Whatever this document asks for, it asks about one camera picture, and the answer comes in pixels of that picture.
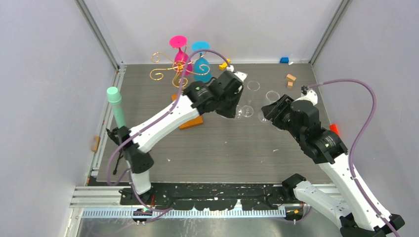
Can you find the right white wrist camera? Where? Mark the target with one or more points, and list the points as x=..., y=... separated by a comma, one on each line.
x=309, y=94

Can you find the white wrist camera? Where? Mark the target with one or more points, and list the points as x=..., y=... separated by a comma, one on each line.
x=240, y=75
x=309, y=94

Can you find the clear flute glass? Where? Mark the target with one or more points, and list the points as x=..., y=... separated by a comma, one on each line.
x=251, y=90

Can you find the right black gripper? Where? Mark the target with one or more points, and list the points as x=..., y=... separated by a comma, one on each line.
x=271, y=111

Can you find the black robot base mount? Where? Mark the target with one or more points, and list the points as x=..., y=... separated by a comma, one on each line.
x=214, y=200

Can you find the mint green cup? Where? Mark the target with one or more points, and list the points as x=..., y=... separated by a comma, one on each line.
x=114, y=98

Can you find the red toy block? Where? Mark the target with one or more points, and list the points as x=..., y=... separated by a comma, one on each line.
x=334, y=128

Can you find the wooden piece left edge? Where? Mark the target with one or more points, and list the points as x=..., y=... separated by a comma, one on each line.
x=96, y=142

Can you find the blue wine glass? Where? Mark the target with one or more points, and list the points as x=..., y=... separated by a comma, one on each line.
x=201, y=67

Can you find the yellow toy block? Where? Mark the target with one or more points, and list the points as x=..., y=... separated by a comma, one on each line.
x=224, y=65

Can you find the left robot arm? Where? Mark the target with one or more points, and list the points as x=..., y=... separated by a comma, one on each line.
x=220, y=95

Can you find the clear ribbed wine glass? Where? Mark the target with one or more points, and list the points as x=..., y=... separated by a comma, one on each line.
x=270, y=97

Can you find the orange wooden rack base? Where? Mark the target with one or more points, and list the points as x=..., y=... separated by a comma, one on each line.
x=191, y=123

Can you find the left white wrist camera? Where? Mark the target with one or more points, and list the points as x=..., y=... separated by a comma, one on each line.
x=240, y=75

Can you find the pink wine glass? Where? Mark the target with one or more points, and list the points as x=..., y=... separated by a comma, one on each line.
x=182, y=62

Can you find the gold wire wine glass rack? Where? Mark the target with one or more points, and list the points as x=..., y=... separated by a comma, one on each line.
x=157, y=74

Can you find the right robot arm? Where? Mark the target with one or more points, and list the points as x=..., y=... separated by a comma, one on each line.
x=359, y=213

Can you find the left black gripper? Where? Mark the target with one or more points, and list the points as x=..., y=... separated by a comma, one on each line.
x=230, y=112

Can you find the blue toy block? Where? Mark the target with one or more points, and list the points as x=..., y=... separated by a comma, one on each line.
x=284, y=60

